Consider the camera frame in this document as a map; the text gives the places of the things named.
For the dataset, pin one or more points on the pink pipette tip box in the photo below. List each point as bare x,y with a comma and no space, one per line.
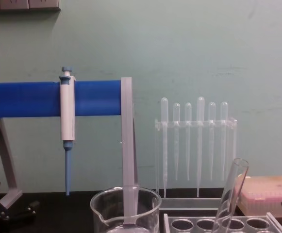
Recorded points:
264,194

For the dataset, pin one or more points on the clear test tube rack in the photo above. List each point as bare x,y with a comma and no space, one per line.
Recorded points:
242,217

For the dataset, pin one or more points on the clear glass test tube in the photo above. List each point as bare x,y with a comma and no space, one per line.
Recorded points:
235,184

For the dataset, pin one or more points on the clear glass beaker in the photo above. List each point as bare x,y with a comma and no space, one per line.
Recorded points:
111,206

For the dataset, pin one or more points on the clear acrylic pipette rack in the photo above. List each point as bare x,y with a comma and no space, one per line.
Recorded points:
191,203

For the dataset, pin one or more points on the white and blue micropipette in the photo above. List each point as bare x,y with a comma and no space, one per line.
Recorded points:
67,111

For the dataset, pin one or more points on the blue and grey pipette stand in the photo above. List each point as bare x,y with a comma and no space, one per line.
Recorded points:
21,102

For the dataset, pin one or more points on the grey wall socket panel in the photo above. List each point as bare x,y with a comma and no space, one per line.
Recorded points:
21,4

